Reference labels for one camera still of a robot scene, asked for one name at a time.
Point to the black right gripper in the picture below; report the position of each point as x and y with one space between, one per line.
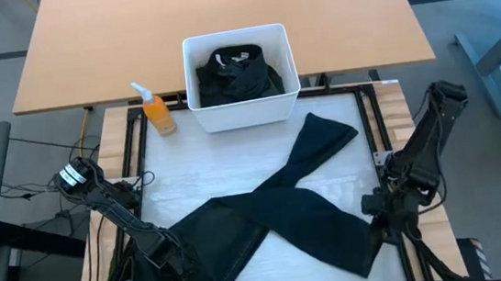
391 214

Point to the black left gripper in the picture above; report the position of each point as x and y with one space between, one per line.
187 278

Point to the dark blue denim jeans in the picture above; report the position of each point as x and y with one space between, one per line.
285 211

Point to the dark zippered trousers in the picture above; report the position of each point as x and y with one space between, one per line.
235 77

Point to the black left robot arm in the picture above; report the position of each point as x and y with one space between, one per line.
114 204

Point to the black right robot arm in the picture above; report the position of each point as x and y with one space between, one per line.
426 146

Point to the white plastic laundry basket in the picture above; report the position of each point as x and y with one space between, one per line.
243 113

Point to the black hazard-striped box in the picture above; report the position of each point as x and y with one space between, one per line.
469 260

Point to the orange spray bottle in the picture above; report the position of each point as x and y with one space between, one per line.
159 114

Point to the grey metal desk leg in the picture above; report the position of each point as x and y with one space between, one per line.
499 47

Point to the light brown wooden desk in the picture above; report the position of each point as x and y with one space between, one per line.
84 46

